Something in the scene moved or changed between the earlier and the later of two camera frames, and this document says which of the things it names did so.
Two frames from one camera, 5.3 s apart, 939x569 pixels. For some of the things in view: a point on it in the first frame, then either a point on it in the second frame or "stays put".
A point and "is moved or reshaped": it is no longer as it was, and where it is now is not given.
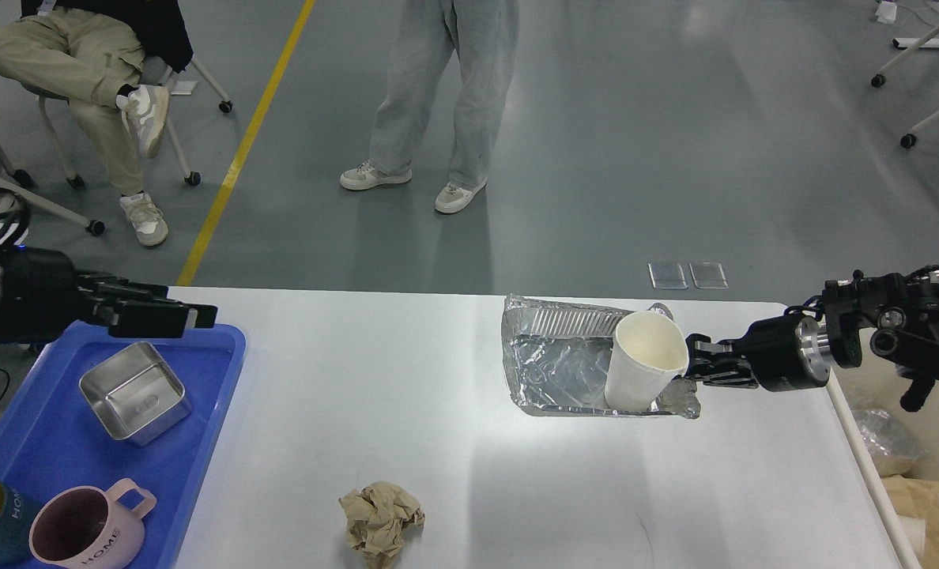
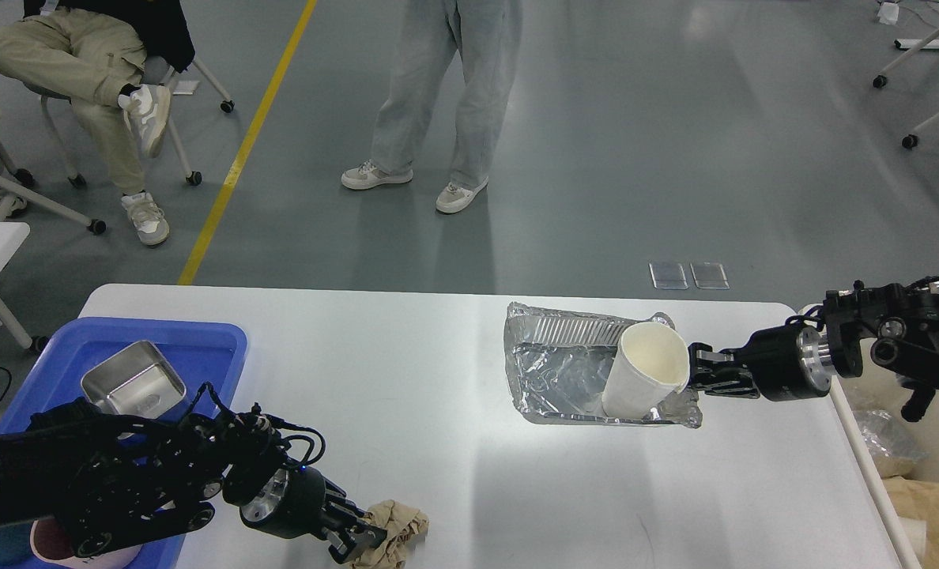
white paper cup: (650, 350) is moved or reshaped
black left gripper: (19, 295) -> (294, 508)
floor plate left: (667, 275) stays put
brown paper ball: (378, 516) is moved or reshaped
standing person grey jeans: (484, 35) stays put
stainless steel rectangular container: (137, 393) stays put
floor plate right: (708, 275) stays put
